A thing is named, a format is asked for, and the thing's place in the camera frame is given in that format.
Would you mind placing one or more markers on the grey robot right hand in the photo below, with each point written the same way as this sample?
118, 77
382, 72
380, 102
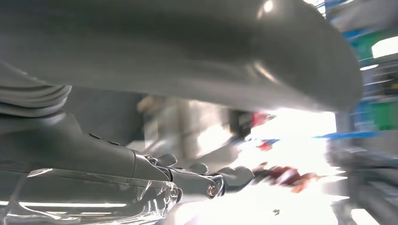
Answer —
77, 155

